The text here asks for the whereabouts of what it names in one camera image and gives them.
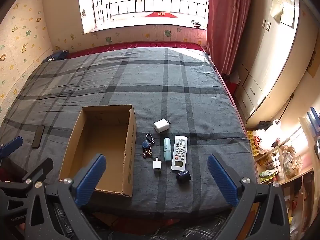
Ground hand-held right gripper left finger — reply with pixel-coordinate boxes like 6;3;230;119
24;153;108;240

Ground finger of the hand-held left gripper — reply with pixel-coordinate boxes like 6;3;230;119
22;157;54;184
0;136;23;158

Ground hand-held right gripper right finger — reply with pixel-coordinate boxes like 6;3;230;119
207;154;290;240

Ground small black case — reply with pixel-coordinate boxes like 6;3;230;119
176;170;192;183

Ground cardboard box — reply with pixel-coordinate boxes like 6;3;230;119
58;104;137;197

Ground white remote control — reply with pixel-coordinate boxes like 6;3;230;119
171;135;189;172

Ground teal cosmetic bottle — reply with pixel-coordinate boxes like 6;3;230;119
163;137;172;161

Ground keychain with blue fob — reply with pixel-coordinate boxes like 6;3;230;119
141;134;156;159

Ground small white charger plug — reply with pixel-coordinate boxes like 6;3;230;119
153;157;162;177

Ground large white charger block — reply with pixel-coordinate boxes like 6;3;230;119
153;119;172;133

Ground black smartphone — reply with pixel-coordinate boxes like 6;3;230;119
32;125;45;148

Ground green snack packet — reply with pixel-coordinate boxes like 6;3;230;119
259;169;277;182

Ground red yellow printed bag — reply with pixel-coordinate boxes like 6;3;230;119
247;129;269;154

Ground dark plaid cloth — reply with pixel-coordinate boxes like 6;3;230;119
152;214;233;240

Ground crumpled clear plastic bag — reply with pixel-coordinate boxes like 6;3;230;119
282;145;303;177

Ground white plastic bag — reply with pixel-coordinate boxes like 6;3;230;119
265;119;282;143

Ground wooden shelf unit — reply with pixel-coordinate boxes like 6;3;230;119
255;110;320;240

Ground dark blue cloth bundle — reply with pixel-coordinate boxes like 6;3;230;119
41;50;69;63

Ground grey plaid bedsheet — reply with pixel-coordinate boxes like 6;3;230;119
0;47;259;214

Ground red curtain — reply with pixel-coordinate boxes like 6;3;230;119
206;0;254;77

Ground white paper sheets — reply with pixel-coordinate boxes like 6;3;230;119
271;0;295;28

